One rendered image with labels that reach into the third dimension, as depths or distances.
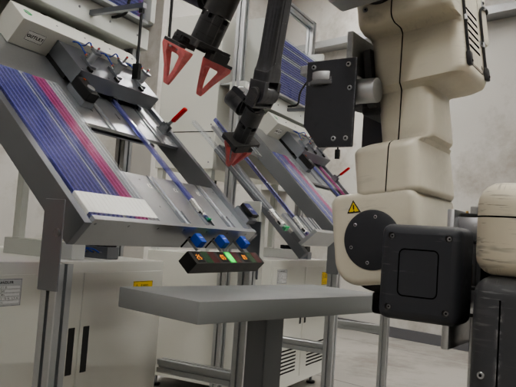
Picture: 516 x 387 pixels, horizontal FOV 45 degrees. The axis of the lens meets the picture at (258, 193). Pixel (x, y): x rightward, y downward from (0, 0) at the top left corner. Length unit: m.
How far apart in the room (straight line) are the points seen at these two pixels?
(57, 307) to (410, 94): 0.75
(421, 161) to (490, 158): 3.71
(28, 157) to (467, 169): 3.91
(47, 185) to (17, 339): 0.43
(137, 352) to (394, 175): 1.09
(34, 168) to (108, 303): 0.58
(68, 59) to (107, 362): 0.83
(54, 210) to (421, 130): 0.68
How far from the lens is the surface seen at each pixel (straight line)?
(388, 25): 1.16
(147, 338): 1.95
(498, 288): 0.87
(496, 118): 4.85
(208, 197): 1.79
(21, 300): 1.57
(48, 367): 1.24
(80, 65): 1.78
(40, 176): 1.32
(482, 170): 4.82
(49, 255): 1.22
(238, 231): 1.69
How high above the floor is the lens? 0.72
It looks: 4 degrees up
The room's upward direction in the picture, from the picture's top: 4 degrees clockwise
